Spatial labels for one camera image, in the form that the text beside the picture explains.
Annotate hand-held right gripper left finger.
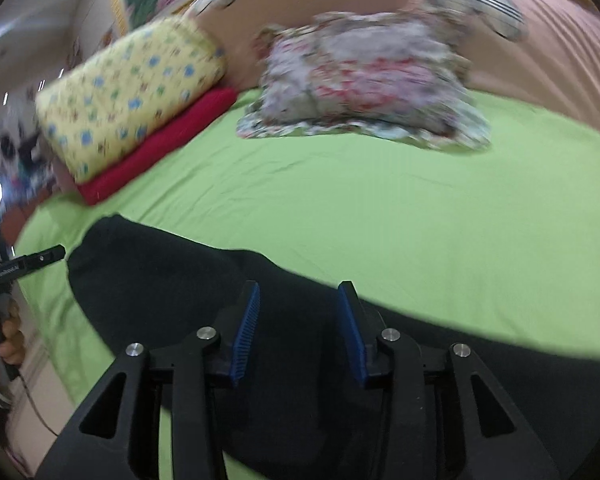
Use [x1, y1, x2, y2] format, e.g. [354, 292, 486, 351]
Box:
[36, 280, 261, 480]

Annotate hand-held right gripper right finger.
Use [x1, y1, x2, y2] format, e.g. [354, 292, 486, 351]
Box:
[336, 281, 562, 480]

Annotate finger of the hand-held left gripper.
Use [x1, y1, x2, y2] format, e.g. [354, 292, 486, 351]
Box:
[22, 245, 67, 272]

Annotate black pants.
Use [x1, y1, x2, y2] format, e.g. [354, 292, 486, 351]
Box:
[66, 214, 600, 480]

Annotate person's left hand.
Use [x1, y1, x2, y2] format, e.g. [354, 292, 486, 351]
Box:
[0, 297, 26, 366]

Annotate green bed sheet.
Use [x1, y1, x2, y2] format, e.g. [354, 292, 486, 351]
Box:
[10, 84, 600, 480]

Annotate red pillow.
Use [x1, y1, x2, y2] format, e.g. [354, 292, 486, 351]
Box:
[76, 86, 239, 206]

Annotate yellow patterned pillow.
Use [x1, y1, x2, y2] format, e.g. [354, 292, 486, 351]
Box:
[34, 15, 229, 185]

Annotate floral ruffled pillow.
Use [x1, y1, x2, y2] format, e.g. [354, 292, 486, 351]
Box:
[236, 10, 492, 152]

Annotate pink printed blanket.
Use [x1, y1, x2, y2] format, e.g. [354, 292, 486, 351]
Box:
[185, 0, 600, 141]

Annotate black cable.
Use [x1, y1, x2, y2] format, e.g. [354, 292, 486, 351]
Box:
[17, 372, 60, 437]

